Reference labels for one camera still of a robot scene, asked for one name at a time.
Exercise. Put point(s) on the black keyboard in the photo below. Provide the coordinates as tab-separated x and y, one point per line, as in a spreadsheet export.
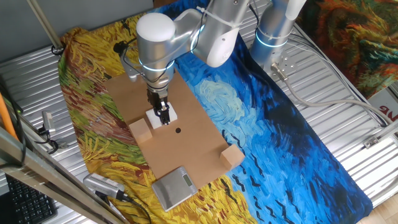
28	205

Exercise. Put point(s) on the small metal camera bracket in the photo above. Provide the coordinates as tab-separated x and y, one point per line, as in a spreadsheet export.
62	145

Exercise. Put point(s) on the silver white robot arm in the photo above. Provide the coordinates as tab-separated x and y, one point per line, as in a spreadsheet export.
155	40

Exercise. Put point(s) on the blue yellow painted tablecloth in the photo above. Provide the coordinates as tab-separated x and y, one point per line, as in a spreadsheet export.
264	140

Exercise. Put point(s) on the white sponge block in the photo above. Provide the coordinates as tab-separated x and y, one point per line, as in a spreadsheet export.
152	119

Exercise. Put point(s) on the metal rail bracket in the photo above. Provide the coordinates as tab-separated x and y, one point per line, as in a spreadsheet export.
371	142

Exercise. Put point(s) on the white sign red letters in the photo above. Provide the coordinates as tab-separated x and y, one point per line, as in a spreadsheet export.
385	105

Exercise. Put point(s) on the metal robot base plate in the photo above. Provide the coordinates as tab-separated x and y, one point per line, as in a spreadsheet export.
287	62

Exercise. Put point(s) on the grey metal pole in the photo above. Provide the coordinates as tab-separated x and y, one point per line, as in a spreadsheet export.
43	21

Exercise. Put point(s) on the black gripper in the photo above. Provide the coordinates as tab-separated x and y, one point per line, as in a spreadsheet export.
158	99

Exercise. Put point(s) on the silver kitchen scale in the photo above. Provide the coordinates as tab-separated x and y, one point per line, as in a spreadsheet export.
172	189

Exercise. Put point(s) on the aluminium frame bar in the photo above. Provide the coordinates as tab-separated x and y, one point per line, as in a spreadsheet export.
46	180

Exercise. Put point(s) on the brown cardboard sheet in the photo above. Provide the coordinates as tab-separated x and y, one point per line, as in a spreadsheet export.
186	149

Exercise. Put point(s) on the light wooden block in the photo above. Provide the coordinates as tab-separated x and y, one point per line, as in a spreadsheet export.
140	130
231	157

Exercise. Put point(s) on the orange green painted cloth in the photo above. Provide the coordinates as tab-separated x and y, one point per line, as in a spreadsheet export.
357	37

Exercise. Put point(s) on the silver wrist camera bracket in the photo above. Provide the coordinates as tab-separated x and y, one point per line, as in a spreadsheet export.
130	70

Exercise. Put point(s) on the orange pole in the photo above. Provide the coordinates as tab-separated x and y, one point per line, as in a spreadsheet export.
6	118

